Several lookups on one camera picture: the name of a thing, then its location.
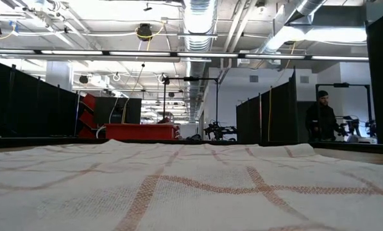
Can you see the red plastic bin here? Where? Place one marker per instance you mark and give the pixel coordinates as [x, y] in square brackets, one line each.
[140, 131]

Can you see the distant black robot arms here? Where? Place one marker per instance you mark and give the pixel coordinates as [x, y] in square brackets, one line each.
[353, 123]
[220, 131]

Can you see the person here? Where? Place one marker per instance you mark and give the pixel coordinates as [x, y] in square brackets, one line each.
[319, 122]

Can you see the black room partition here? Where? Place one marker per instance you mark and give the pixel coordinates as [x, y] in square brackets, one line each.
[27, 106]
[274, 118]

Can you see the red tilted bin rack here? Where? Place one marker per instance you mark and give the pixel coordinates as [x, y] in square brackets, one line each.
[88, 118]

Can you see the silver ventilation duct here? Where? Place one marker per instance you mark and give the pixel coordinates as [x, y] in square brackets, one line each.
[284, 37]
[199, 19]

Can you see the black camera rig frame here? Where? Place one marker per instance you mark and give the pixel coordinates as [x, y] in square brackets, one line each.
[191, 78]
[342, 85]

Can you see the black aluminium table frame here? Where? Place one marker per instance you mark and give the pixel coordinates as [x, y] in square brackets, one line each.
[34, 142]

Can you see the large black partition wall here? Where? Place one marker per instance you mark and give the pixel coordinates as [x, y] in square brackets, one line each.
[382, 80]

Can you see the white checked towel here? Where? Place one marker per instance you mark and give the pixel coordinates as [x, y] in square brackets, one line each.
[191, 199]

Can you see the long ceiling light strip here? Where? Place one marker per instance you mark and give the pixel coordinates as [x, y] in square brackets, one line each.
[140, 53]

